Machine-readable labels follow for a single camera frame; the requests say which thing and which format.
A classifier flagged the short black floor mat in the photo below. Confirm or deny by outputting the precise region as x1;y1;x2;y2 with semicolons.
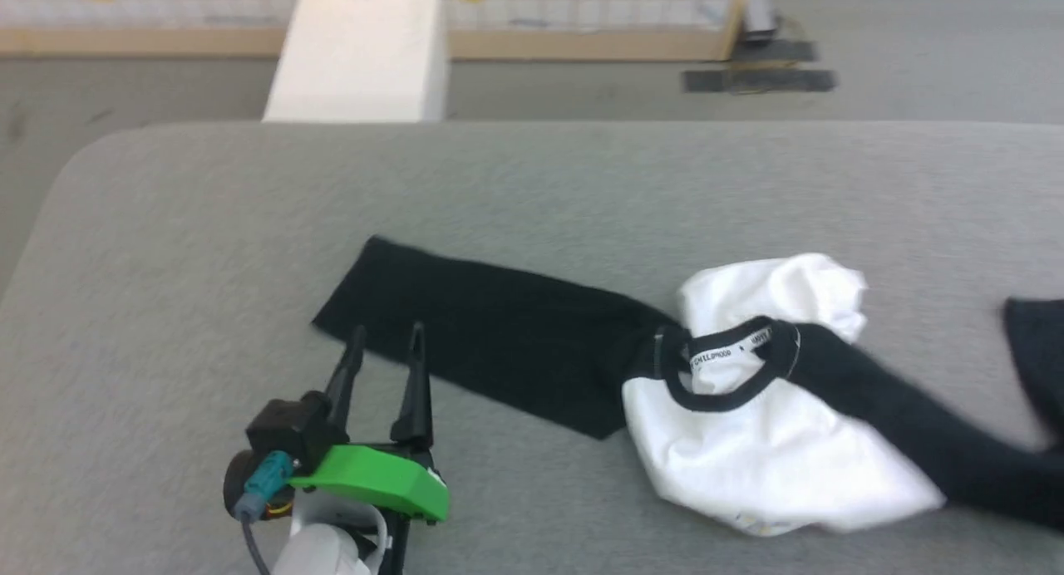
730;38;820;64

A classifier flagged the wooden frame mesh fence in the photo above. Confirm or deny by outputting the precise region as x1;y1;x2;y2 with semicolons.
0;0;754;63

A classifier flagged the white box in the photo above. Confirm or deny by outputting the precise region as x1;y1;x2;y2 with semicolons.
261;0;452;124

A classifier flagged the long black floor mat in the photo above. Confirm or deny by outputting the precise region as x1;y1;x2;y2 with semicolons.
682;67;839;95

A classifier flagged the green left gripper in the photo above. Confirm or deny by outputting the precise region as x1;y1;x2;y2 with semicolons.
289;321;451;574

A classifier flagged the white shirt with black sleeves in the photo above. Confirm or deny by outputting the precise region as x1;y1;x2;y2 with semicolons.
311;235;1064;537

